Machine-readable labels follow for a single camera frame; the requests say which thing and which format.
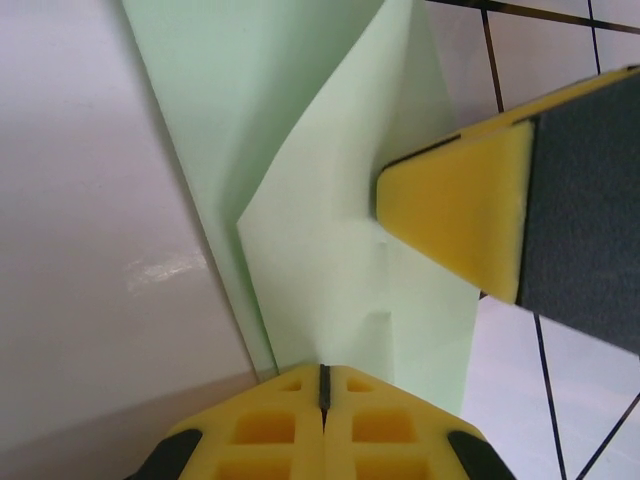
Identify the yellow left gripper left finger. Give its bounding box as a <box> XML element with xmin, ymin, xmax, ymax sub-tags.
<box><xmin>132</xmin><ymin>363</ymin><xmax>326</xmax><ymax>480</ymax></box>

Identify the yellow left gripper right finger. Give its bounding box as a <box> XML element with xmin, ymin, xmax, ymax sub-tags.
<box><xmin>322</xmin><ymin>364</ymin><xmax>519</xmax><ymax>480</ymax></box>

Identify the light green cloth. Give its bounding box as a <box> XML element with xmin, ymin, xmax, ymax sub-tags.
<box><xmin>119</xmin><ymin>0</ymin><xmax>481</xmax><ymax>416</ymax></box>

